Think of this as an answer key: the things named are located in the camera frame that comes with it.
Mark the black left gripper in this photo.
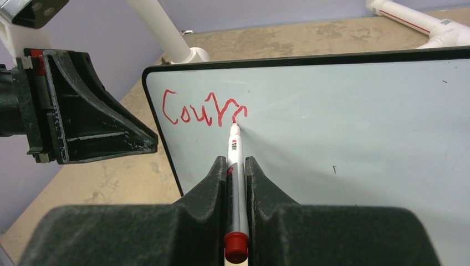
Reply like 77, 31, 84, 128
1, 48, 159, 164

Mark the white PVC pipe frame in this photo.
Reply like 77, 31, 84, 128
127, 0, 210, 64

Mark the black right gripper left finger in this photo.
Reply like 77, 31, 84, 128
19, 156, 227, 265

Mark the black framed whiteboard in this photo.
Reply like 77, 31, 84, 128
142, 47, 469, 265

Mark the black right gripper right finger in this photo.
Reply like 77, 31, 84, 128
245, 156, 441, 265

